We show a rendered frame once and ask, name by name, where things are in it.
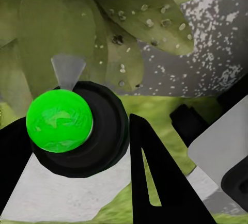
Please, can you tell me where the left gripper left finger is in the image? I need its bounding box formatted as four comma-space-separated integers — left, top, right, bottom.
0, 117, 33, 215

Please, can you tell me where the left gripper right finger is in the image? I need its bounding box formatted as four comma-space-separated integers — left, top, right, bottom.
129, 114, 217, 224

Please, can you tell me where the insectifuge atomizer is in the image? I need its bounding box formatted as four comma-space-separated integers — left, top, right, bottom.
26, 54, 130, 178

